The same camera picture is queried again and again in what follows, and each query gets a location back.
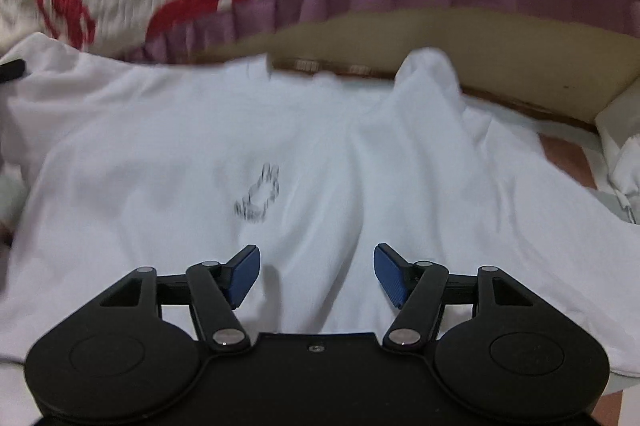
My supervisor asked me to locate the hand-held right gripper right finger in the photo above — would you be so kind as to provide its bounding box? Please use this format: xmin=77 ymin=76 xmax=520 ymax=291
xmin=373 ymin=243 xmax=535 ymax=353

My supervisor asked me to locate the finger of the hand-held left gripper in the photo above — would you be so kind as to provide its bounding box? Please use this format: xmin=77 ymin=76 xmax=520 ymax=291
xmin=0 ymin=59 xmax=26 ymax=83

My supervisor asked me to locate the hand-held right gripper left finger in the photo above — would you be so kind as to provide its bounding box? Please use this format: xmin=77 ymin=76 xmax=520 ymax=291
xmin=97 ymin=245 xmax=262 ymax=353

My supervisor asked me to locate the white shirt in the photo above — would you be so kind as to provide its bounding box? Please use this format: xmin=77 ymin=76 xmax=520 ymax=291
xmin=0 ymin=31 xmax=640 ymax=387

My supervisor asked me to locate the checked cartoon rug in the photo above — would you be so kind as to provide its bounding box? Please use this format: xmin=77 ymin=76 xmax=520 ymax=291
xmin=537 ymin=129 xmax=631 ymax=227

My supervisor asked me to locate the white cloth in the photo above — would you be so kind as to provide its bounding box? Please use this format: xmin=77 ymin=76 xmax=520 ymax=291
xmin=595 ymin=81 xmax=640 ymax=227

